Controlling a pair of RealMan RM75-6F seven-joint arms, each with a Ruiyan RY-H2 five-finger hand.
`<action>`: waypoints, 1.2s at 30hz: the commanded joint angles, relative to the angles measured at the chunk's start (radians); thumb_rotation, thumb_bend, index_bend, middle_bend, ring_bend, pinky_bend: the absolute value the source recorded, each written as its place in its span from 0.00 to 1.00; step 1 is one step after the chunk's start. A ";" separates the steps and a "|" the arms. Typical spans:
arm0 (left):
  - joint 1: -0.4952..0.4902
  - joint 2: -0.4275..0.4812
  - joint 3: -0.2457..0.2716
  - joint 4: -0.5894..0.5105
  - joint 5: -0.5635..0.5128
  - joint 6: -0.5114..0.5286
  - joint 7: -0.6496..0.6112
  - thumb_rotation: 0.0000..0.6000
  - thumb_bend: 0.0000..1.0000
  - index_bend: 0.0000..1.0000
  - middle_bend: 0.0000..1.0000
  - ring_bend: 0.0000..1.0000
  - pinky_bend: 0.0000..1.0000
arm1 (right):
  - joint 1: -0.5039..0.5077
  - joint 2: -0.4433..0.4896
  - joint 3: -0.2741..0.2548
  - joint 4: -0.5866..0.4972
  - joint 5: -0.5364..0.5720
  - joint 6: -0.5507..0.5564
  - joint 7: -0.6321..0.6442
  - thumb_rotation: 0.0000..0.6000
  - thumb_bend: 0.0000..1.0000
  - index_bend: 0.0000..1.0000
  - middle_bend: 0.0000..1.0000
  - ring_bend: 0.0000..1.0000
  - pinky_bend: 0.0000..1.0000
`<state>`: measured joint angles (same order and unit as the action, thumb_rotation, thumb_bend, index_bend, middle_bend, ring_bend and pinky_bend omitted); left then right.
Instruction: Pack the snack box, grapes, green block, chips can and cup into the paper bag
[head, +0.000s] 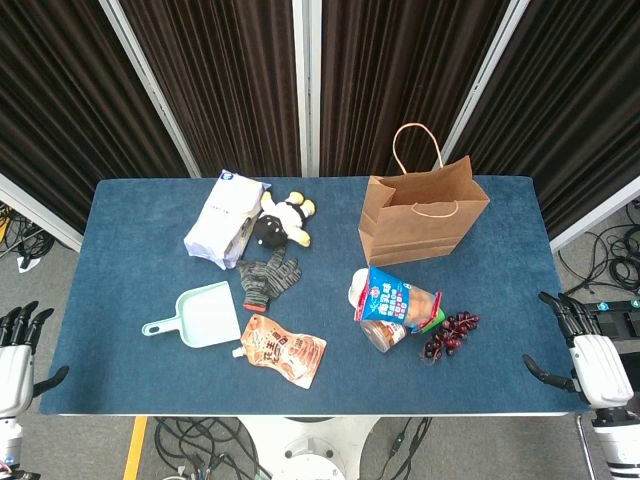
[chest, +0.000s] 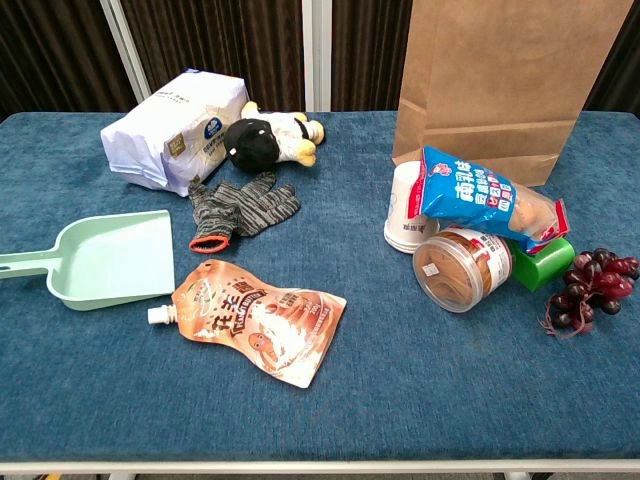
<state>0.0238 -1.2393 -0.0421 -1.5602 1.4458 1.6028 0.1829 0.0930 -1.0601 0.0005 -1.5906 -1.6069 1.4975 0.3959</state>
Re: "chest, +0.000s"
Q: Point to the blue table cloth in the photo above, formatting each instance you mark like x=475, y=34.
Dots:
x=450, y=375

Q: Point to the brown paper bag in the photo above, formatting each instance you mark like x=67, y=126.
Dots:
x=500, y=75

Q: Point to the slanted white frame post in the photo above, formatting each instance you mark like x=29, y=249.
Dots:
x=125, y=50

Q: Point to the upright white frame post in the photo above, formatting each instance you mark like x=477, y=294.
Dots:
x=316, y=50

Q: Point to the dark brown pleated curtain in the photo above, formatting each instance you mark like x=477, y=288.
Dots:
x=225, y=40

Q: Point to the white table frame edge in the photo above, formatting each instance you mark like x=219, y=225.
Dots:
x=320, y=467

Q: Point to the orange peanut butter pouch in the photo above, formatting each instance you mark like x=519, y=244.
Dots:
x=265, y=325

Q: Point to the purple plastic grape bunch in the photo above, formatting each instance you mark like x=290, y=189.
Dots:
x=600, y=280

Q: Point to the white tissue paper pack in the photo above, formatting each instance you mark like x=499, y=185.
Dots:
x=160, y=130

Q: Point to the green toy building block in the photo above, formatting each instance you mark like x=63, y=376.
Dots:
x=545, y=265

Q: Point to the grey striped knit glove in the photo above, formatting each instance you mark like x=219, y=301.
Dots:
x=235, y=210

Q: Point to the stack of white paper cups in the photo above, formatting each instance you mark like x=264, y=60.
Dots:
x=400, y=200

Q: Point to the blue snack bag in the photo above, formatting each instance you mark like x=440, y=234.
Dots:
x=465, y=195

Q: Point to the clear round plastic jar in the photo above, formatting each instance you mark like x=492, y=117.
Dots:
x=450, y=270

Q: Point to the mint green plastic dustpan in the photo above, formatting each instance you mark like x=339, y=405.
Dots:
x=110, y=260

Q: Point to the black and white plush toy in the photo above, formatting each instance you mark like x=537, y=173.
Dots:
x=250, y=145

